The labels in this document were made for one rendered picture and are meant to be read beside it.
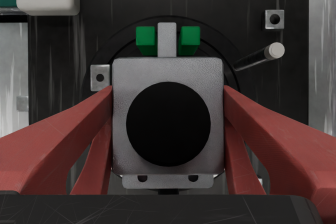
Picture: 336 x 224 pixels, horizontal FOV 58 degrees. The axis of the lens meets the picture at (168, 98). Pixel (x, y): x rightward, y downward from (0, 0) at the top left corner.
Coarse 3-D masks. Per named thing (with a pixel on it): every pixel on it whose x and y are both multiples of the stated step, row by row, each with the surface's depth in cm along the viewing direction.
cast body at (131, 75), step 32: (160, 32) 16; (128, 64) 12; (160, 64) 12; (192, 64) 12; (128, 96) 12; (160, 96) 11; (192, 96) 11; (128, 128) 11; (160, 128) 11; (192, 128) 11; (128, 160) 11; (160, 160) 10; (192, 160) 11; (224, 160) 12
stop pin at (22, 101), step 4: (16, 96) 26; (20, 96) 26; (24, 96) 26; (16, 100) 26; (20, 100) 26; (24, 100) 26; (16, 104) 26; (20, 104) 26; (24, 104) 26; (16, 108) 26; (20, 108) 26; (24, 108) 26
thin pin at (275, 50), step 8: (264, 48) 16; (272, 48) 15; (280, 48) 15; (248, 56) 19; (256, 56) 17; (264, 56) 16; (272, 56) 15; (280, 56) 15; (240, 64) 21; (248, 64) 20; (256, 64) 19
